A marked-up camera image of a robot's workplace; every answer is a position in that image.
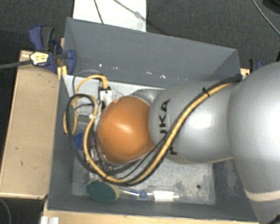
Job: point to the pale wood board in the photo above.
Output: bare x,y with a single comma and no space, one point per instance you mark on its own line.
32,125

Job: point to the green and yellow round sponge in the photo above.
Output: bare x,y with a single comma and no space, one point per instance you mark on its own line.
100,191

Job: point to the blue small block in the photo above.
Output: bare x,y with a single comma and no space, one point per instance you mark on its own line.
78,140

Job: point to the grey metal bin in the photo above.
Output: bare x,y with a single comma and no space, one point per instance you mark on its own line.
142,55

